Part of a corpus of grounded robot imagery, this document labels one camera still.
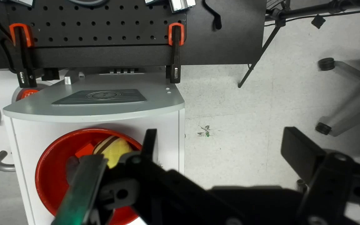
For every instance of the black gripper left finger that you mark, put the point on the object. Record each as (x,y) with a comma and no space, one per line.
(150,143)

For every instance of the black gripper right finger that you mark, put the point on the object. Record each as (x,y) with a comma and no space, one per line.
(300,153)

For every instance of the red-orange plastic bowl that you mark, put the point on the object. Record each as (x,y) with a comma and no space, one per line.
(52,175)

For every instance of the white toy kitchen cabinet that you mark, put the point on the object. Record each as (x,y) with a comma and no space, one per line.
(162,132)

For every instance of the grey office chair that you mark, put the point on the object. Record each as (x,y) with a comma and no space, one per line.
(355,112)

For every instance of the black clamp orange tip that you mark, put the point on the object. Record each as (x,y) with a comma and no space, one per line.
(19,50)
(174,53)

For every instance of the black tripod stand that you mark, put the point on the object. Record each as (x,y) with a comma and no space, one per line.
(262,50)

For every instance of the black perforated table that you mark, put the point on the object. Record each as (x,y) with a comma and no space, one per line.
(105,25)

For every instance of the silver aluminium bracket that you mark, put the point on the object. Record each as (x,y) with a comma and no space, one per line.
(181,3)

